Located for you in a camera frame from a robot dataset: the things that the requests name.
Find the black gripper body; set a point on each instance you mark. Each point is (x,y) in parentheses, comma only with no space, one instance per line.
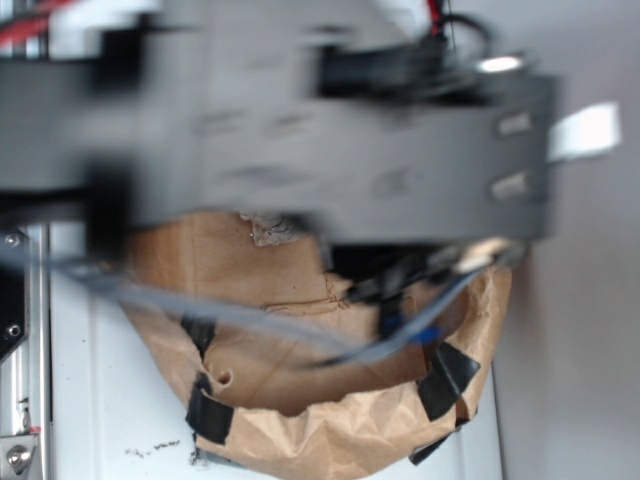
(325,113)

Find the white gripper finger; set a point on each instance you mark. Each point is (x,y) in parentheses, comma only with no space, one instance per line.
(588,133)

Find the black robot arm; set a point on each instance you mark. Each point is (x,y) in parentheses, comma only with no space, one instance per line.
(108,125)

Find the crumpled white paper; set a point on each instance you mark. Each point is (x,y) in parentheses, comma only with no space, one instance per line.
(269,229)

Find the brown paper bag tray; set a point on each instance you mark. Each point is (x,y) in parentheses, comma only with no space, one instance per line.
(296,415)

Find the black tape bottom right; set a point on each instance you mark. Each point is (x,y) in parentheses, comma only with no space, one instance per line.
(450,374)

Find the black tape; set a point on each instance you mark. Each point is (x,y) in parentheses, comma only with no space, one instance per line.
(450,374)
(207,417)

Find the black tape bottom left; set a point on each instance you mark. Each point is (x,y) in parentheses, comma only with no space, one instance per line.
(207,417)

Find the white plastic tray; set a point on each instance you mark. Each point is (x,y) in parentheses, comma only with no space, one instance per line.
(114,416)

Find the black metal bracket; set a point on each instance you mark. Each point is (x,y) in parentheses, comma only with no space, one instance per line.
(15,324)

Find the aluminium frame rail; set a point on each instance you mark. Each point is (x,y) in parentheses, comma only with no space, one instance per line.
(26,424)

